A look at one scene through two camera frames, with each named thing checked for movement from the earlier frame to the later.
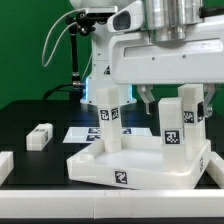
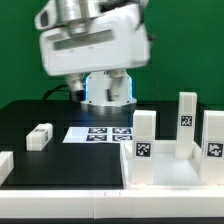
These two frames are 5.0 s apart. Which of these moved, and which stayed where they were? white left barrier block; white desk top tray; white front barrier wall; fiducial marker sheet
Moved: white desk top tray
Stayed: fiducial marker sheet; white left barrier block; white front barrier wall
